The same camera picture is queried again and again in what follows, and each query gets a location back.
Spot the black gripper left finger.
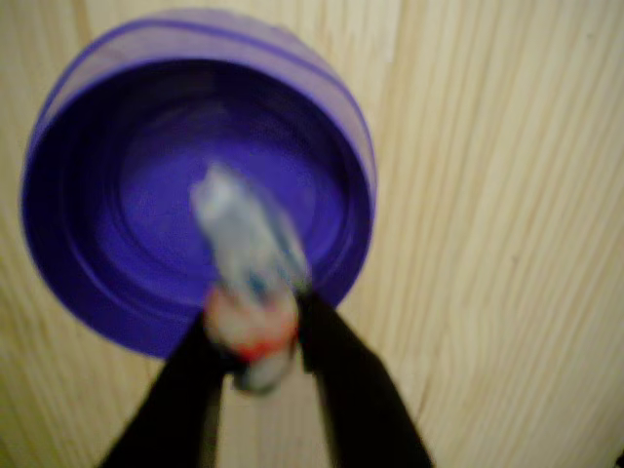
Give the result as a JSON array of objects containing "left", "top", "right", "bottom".
[{"left": 96, "top": 311, "right": 231, "bottom": 468}]

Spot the purple plastic bowl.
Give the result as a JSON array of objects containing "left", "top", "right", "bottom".
[{"left": 19, "top": 8, "right": 380, "bottom": 363}]

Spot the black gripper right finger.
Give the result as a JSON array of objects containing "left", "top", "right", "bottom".
[{"left": 294, "top": 290, "right": 436, "bottom": 468}]

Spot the candy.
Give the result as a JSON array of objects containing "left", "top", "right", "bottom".
[{"left": 188, "top": 162, "right": 314, "bottom": 397}]

